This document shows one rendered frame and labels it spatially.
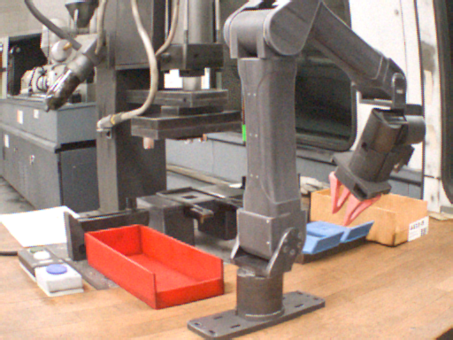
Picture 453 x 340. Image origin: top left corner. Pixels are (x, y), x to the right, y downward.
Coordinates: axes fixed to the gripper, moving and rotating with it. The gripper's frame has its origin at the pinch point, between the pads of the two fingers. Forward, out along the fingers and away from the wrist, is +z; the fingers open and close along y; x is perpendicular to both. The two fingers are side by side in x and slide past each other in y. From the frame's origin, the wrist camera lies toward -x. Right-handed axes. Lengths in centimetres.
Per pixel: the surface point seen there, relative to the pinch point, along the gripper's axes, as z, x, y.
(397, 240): 5.3, -15.5, -5.7
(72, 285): 15.3, 42.3, 10.2
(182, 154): 78, -66, 116
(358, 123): 14, -57, 42
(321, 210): 13.3, -15.1, 14.2
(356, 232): 5.9, -8.0, 0.1
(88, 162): 191, -111, 259
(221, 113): -0.2, 4.4, 30.1
